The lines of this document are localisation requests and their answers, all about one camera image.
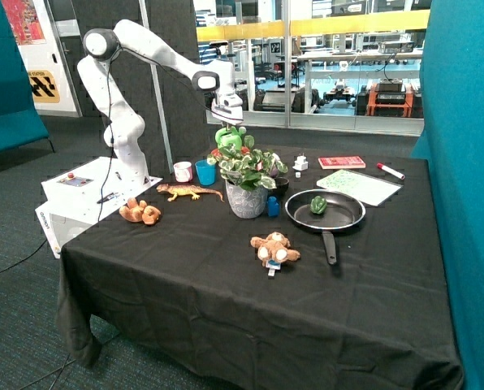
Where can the white power adapter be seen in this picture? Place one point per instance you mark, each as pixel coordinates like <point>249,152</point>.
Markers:
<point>300,163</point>

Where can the white pink cup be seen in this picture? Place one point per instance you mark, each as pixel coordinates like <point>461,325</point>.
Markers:
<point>183,171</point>

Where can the blue toy block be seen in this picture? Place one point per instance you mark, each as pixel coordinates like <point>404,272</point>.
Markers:
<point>273,207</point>

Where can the brown teddy bear front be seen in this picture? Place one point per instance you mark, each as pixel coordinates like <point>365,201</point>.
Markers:
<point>273,251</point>

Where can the black small bowl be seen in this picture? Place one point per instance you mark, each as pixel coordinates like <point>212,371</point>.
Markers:
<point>281,187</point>

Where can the teal partition right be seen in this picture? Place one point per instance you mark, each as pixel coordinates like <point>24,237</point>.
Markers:
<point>452,142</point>

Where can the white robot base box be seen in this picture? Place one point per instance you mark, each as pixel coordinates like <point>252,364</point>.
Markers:
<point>79,198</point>

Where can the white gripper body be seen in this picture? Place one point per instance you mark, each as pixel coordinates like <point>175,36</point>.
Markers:
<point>227,108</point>

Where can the potted plant in grey pot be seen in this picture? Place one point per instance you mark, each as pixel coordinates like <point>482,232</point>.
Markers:
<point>249,176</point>

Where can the red white marker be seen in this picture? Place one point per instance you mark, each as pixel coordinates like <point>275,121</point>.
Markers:
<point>390,171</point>

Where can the red book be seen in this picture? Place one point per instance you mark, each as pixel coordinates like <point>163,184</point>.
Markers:
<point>341,162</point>

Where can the blue plastic cup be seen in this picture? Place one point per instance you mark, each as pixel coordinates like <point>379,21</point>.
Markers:
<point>206,172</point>

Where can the teal sofa left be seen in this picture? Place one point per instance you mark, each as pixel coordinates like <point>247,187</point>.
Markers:
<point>20,124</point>

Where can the black frying pan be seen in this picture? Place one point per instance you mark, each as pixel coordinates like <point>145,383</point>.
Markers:
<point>341,212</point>

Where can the orange toy lizard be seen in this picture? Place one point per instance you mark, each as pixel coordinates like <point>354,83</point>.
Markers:
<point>179,190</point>

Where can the green patterned notebook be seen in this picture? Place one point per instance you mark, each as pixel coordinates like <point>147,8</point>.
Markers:
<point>365,188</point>

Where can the green toy bell pepper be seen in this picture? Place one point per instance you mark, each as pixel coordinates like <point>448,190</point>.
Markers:
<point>318,205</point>

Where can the green toy watering can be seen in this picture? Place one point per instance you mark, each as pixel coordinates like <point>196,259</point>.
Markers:
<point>225,137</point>

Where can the orange plush toy left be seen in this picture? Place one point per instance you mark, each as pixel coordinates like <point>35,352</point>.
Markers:
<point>139,211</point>

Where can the black tablecloth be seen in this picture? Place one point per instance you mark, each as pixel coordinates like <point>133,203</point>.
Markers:
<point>193,286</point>

